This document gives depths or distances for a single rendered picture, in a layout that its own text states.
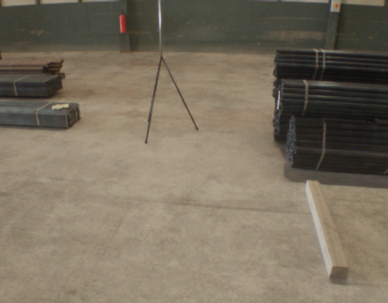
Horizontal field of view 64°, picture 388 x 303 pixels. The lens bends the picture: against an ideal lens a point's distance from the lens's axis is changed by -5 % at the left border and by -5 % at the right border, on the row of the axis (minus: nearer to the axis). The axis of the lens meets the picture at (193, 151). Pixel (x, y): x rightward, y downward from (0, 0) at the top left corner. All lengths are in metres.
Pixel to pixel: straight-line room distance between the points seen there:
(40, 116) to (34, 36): 7.83
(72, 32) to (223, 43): 4.84
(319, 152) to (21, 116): 3.59
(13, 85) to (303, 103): 4.72
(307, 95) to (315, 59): 0.56
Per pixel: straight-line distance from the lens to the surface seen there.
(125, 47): 10.50
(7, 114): 4.76
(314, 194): 2.71
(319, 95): 3.04
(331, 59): 3.50
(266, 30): 10.02
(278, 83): 3.46
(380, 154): 3.20
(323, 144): 3.04
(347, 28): 10.40
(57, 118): 4.35
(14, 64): 7.07
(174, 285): 1.99
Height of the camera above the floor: 1.49
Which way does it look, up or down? 25 degrees down
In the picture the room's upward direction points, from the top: straight up
